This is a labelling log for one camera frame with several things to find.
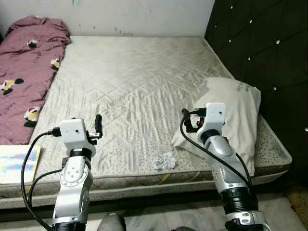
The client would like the white paper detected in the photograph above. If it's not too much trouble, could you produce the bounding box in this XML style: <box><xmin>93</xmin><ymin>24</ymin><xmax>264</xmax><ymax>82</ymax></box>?
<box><xmin>153</xmin><ymin>152</ymin><xmax>178</xmax><ymax>172</ymax></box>

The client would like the colourful yellow-edged book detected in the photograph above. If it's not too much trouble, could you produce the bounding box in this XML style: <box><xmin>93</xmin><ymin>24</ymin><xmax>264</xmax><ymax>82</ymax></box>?
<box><xmin>0</xmin><ymin>144</ymin><xmax>42</xmax><ymax>184</ymax></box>

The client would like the white pillow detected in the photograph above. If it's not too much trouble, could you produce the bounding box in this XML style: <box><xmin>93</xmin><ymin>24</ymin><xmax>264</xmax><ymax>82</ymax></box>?
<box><xmin>172</xmin><ymin>77</ymin><xmax>262</xmax><ymax>176</ymax></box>

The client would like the white quilted mattress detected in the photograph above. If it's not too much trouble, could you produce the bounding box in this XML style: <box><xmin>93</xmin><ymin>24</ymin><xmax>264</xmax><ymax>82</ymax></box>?
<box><xmin>0</xmin><ymin>35</ymin><xmax>293</xmax><ymax>210</ymax></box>

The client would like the pink cartoon print blanket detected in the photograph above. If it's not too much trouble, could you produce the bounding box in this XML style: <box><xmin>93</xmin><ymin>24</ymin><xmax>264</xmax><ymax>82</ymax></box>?
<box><xmin>0</xmin><ymin>15</ymin><xmax>72</xmax><ymax>145</ymax></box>

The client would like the grey left robot leg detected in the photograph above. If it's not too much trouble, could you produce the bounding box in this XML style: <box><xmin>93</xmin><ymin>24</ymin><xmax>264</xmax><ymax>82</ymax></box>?
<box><xmin>96</xmin><ymin>213</ymin><xmax>127</xmax><ymax>231</ymax></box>

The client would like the black tufted headboard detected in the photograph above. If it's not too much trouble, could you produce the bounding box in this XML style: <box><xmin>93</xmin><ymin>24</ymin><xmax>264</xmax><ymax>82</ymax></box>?
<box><xmin>205</xmin><ymin>0</ymin><xmax>308</xmax><ymax>179</ymax></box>

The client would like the brown floor mat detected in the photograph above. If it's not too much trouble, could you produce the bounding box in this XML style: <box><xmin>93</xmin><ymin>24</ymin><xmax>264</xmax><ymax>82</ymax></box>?
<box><xmin>287</xmin><ymin>185</ymin><xmax>308</xmax><ymax>227</ymax></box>

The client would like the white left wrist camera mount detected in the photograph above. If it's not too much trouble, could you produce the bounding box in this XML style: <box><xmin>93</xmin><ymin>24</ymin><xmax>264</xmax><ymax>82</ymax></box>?
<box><xmin>59</xmin><ymin>118</ymin><xmax>96</xmax><ymax>157</ymax></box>

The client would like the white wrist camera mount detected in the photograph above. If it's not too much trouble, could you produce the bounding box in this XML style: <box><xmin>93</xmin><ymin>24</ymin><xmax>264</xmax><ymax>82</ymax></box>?
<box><xmin>196</xmin><ymin>103</ymin><xmax>227</xmax><ymax>138</ymax></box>
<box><xmin>59</xmin><ymin>118</ymin><xmax>96</xmax><ymax>157</ymax></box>

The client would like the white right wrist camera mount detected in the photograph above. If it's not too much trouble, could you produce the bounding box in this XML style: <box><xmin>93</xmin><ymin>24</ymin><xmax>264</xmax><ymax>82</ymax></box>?
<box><xmin>196</xmin><ymin>103</ymin><xmax>227</xmax><ymax>138</ymax></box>

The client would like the black left wrist camera cable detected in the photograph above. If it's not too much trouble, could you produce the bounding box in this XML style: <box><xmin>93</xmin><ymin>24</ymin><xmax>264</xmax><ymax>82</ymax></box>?
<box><xmin>21</xmin><ymin>128</ymin><xmax>60</xmax><ymax>231</ymax></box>

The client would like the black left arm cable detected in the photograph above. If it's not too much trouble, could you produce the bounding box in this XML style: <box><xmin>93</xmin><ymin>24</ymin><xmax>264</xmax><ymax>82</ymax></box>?
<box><xmin>28</xmin><ymin>167</ymin><xmax>64</xmax><ymax>212</ymax></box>

